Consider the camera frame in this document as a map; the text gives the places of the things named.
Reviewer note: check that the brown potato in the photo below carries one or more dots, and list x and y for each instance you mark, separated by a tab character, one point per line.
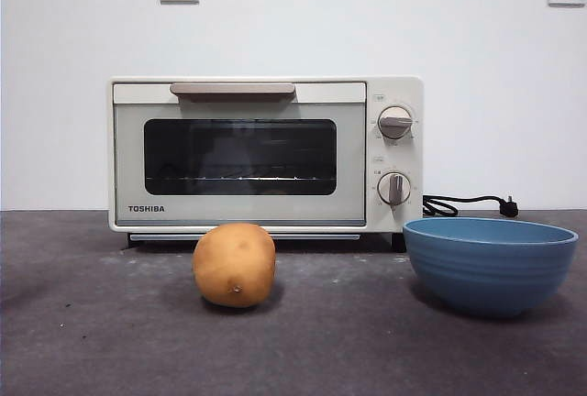
234	267

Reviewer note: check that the blue ribbed bowl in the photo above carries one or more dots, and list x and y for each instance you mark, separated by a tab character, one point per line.
490	277

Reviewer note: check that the beige oven knob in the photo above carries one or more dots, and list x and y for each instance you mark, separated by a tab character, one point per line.
394	123
393	189

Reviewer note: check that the cream Toshiba toaster oven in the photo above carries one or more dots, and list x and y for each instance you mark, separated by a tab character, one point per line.
399	89

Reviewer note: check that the oven crumb tray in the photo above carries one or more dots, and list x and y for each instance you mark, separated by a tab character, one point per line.
160	236

